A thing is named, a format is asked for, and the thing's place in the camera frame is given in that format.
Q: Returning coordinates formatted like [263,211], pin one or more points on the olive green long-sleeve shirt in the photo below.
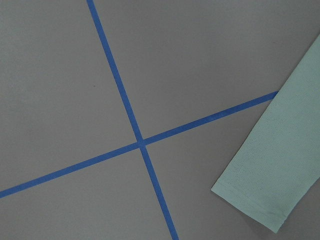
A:
[280,159]

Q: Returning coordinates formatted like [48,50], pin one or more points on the brown paper table cover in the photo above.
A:
[179,61]

